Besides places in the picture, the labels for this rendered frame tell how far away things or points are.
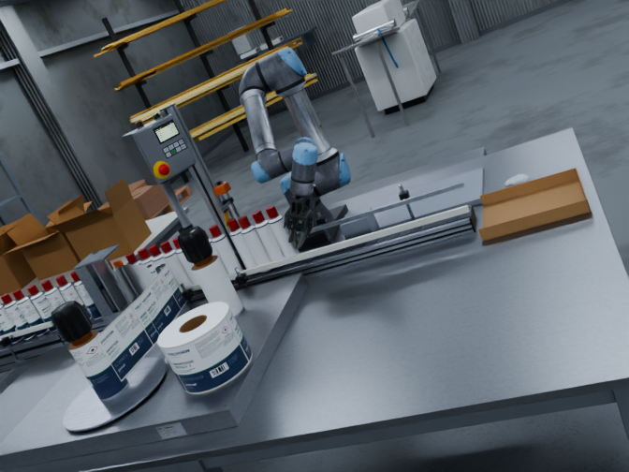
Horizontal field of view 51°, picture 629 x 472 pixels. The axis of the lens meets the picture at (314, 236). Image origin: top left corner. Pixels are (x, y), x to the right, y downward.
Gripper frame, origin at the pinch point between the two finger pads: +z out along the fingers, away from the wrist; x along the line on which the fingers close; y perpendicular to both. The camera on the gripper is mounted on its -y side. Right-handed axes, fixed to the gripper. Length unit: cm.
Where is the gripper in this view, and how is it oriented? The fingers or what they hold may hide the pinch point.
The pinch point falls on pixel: (297, 243)
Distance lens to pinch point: 219.5
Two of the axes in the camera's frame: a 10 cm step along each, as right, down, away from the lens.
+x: 9.7, 2.0, -1.7
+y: -2.4, 4.2, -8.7
